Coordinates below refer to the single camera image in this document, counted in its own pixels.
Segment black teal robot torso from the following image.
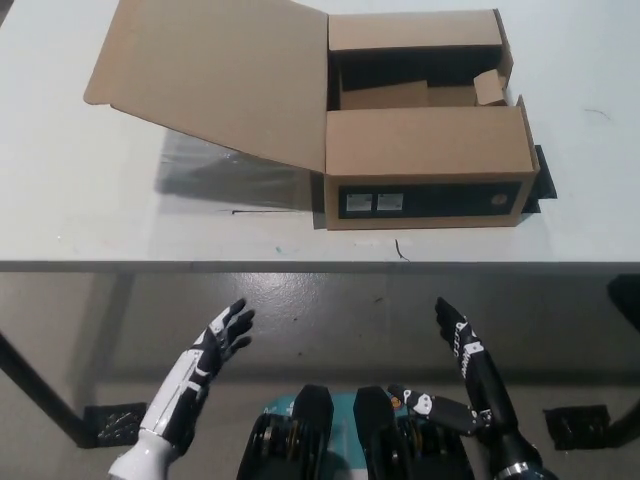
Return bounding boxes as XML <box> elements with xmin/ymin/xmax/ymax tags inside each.
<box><xmin>239</xmin><ymin>383</ymin><xmax>496</xmax><ymax>480</ymax></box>

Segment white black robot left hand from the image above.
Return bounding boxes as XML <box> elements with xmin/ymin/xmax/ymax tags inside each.
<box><xmin>138</xmin><ymin>298</ymin><xmax>257</xmax><ymax>447</ymax></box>

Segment brown cardboard box with lid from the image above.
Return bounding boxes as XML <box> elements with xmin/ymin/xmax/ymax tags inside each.
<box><xmin>83</xmin><ymin>0</ymin><xmax>544</xmax><ymax>232</ymax></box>

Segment clear plastic covered paper sheet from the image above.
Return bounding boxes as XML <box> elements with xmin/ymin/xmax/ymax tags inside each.
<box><xmin>156</xmin><ymin>126</ymin><xmax>327</xmax><ymax>215</ymax></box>

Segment black floor tape patch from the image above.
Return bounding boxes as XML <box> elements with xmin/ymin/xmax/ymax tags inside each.
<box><xmin>543</xmin><ymin>404</ymin><xmax>614</xmax><ymax>450</ymax></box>
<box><xmin>82</xmin><ymin>401</ymin><xmax>149</xmax><ymax>448</ymax></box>

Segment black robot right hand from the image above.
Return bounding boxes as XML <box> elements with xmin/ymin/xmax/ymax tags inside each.
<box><xmin>386</xmin><ymin>296</ymin><xmax>520</xmax><ymax>442</ymax></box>

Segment black metal table leg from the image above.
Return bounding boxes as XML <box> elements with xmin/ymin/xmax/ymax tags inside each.
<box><xmin>0</xmin><ymin>327</ymin><xmax>99</xmax><ymax>449</ymax></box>

